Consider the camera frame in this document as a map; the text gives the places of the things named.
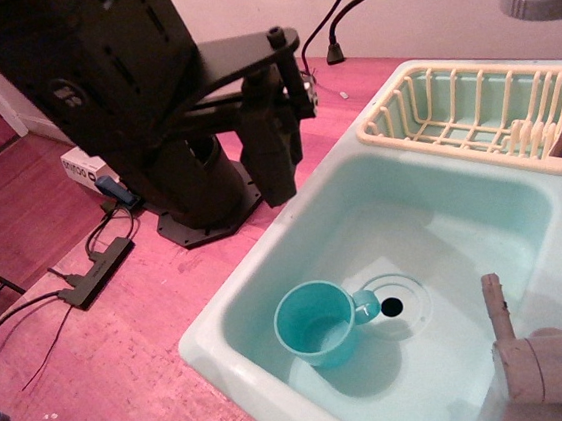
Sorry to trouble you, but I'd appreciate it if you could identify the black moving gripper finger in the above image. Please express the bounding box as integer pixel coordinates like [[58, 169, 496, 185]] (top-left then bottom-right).
[[236, 57, 318, 207]]

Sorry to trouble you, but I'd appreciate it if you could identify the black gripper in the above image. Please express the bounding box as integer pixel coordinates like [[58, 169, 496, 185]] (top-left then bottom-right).
[[0, 0, 308, 161]]

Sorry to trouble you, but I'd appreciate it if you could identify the teal plastic cup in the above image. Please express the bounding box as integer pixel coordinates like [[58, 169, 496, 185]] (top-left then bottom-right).
[[273, 280, 381, 369]]

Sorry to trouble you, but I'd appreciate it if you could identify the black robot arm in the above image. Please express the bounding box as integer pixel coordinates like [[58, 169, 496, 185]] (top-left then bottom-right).
[[0, 0, 316, 227]]

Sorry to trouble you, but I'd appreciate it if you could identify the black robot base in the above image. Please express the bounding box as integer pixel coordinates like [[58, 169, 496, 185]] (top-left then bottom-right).
[[117, 129, 270, 258]]

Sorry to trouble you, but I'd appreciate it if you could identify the black power plug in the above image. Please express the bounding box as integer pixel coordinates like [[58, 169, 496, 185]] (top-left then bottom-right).
[[325, 42, 346, 66]]

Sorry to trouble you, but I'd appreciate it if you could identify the white cardboard box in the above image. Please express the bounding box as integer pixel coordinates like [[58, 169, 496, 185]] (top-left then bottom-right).
[[60, 146, 120, 193]]

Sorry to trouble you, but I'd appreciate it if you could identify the light teal toy sink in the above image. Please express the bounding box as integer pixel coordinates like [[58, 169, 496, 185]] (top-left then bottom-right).
[[179, 60, 562, 421]]

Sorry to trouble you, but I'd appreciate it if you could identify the black usb hub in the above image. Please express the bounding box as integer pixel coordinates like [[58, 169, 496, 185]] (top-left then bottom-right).
[[57, 237, 135, 311]]

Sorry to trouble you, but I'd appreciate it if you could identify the cream plastic dish rack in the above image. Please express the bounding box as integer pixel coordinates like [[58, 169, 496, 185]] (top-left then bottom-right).
[[356, 61, 562, 175]]

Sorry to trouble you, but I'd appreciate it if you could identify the beige toy faucet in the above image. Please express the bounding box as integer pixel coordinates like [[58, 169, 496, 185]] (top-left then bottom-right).
[[481, 274, 562, 405]]

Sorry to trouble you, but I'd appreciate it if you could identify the blue clamp handle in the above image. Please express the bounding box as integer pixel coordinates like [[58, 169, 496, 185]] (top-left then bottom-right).
[[94, 175, 140, 208]]

